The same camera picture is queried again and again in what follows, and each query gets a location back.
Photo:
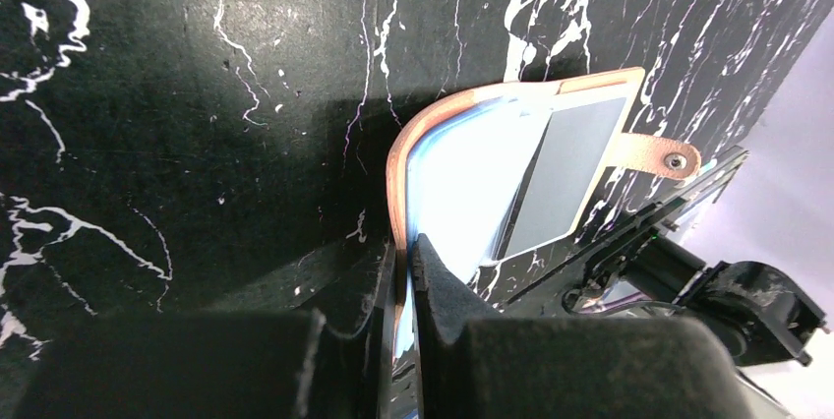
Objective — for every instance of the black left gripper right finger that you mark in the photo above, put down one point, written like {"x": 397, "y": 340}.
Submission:
{"x": 443, "y": 305}

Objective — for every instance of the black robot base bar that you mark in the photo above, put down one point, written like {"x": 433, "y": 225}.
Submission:
{"x": 760, "y": 314}

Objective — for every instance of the brown leather card holder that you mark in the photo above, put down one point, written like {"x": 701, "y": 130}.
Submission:
{"x": 454, "y": 169}

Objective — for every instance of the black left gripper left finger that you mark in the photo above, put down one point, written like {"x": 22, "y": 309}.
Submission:
{"x": 354, "y": 357}

